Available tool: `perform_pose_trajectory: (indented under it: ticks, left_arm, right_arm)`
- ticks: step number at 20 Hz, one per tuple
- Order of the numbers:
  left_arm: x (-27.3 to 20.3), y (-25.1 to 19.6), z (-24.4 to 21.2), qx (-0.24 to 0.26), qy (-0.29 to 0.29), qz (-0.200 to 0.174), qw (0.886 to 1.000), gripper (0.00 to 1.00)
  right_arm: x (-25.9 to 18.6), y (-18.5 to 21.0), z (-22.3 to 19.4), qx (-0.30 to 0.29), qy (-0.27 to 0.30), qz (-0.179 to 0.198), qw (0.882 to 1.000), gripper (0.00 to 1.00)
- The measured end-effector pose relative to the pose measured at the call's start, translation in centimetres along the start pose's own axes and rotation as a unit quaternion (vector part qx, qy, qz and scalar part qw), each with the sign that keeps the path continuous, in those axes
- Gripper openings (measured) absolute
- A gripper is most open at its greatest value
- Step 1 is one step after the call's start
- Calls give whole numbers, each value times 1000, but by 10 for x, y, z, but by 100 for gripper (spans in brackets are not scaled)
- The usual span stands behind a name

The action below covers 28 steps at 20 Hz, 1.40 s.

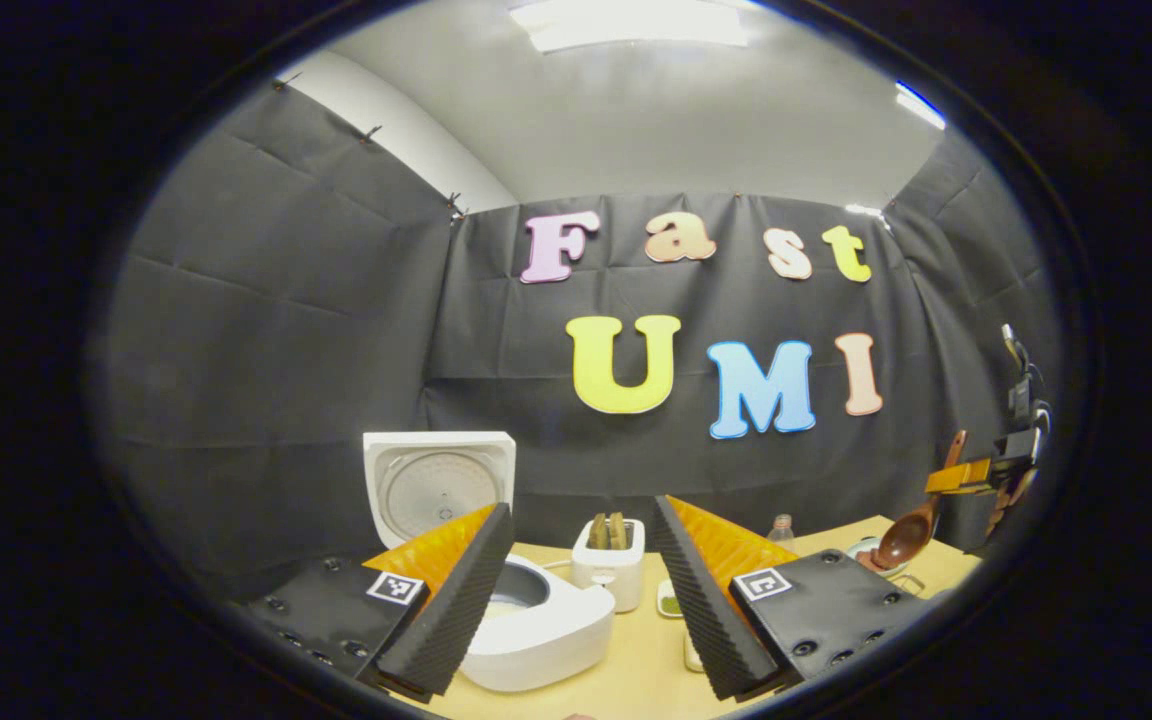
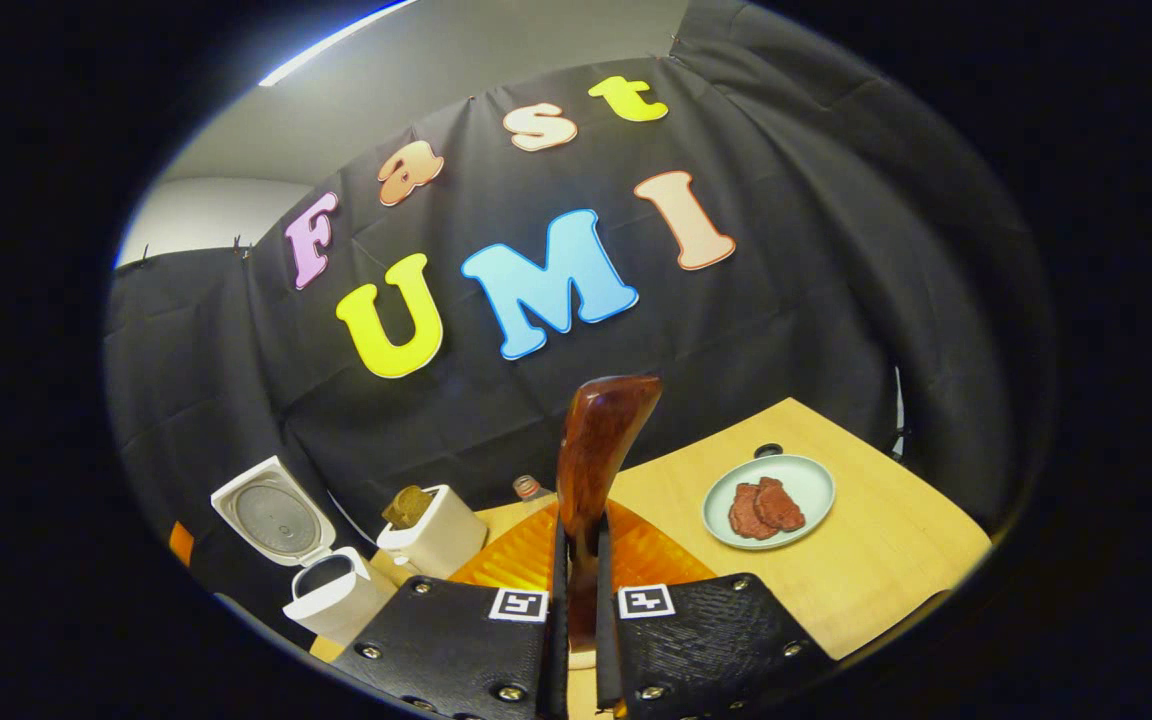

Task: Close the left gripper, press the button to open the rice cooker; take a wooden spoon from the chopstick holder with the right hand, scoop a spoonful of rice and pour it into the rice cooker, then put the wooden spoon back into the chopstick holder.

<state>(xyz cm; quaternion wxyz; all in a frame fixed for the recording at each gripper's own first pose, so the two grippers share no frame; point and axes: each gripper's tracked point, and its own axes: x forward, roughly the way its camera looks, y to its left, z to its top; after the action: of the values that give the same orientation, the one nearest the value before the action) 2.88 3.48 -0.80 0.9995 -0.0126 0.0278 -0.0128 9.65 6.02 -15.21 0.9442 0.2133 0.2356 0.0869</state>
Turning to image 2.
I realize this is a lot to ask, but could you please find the white rice cooker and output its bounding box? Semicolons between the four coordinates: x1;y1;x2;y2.
211;456;399;646

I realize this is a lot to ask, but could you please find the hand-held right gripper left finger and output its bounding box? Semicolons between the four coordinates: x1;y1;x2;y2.
331;500;569;720

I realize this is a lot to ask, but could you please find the brown meat slice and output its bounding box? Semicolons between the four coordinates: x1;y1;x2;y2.
728;483;772;541
756;477;805;532

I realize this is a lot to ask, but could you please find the white toaster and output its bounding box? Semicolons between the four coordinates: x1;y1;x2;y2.
377;485;489;581

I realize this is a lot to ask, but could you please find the brown wooden spoon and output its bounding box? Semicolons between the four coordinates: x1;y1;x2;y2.
556;375;664;651

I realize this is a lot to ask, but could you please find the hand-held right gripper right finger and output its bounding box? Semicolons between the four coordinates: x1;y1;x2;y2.
596;500;837;720

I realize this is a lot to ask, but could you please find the toasted bread slice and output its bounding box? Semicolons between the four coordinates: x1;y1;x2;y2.
382;486;437;531

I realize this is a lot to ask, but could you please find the pale green plate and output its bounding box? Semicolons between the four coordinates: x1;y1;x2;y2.
702;454;836;551

